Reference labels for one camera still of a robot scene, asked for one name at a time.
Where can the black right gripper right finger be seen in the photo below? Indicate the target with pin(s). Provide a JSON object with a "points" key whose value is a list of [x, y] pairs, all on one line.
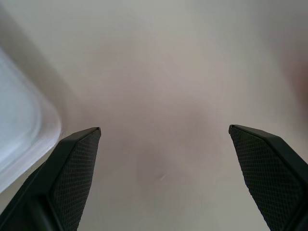
{"points": [[267, 173]]}

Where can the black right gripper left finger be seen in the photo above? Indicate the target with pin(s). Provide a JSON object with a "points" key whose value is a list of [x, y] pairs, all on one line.
{"points": [[65, 178]]}

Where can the white box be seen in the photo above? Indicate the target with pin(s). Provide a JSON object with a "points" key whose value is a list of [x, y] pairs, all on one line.
{"points": [[21, 125]]}

